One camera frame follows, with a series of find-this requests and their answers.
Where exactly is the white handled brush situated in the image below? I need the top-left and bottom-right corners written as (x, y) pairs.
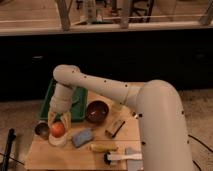
top-left (104, 153), bottom-right (142, 165)

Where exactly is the small metal cup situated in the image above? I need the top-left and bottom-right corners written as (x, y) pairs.
top-left (34, 122), bottom-right (50, 140)

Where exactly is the grey spatula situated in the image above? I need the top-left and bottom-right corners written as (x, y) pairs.
top-left (125, 147), bottom-right (143, 171)

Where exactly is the black floor cable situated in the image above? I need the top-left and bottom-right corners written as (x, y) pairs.
top-left (187, 133), bottom-right (213, 171)

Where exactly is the red apple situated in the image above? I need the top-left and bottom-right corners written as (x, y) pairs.
top-left (51, 122), bottom-right (65, 138)

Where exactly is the black tripod stand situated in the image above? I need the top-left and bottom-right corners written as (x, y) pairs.
top-left (0, 128), bottom-right (16, 171)

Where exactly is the green tray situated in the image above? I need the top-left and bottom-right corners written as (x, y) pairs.
top-left (40, 79), bottom-right (88, 122)

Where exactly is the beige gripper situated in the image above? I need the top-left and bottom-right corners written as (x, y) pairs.
top-left (48, 96), bottom-right (72, 130)

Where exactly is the yellow banana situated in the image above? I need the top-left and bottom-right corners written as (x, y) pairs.
top-left (90, 144), bottom-right (118, 153)

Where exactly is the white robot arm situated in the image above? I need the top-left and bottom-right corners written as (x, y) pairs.
top-left (50, 64), bottom-right (194, 171)

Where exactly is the blue sponge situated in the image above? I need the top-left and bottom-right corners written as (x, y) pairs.
top-left (72, 128), bottom-right (94, 148)

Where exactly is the dark brown bowl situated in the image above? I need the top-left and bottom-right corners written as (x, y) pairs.
top-left (85, 100), bottom-right (109, 124)

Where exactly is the wooden table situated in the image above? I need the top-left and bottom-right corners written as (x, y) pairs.
top-left (25, 92), bottom-right (140, 171)

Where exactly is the brown rectangular block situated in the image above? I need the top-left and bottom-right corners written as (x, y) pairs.
top-left (105, 120), bottom-right (125, 138)

